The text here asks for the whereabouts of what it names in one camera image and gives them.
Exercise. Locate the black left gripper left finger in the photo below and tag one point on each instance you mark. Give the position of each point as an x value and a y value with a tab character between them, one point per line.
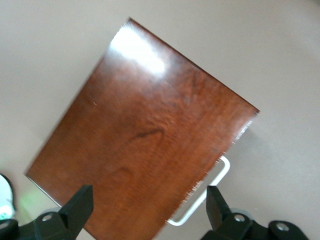
77	205

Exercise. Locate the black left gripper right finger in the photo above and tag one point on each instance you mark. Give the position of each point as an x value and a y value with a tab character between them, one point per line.
215	207

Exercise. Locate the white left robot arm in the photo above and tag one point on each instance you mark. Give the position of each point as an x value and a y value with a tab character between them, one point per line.
5	192

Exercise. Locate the dark brown wooden cabinet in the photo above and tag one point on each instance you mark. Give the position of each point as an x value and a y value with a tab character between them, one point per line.
150	125

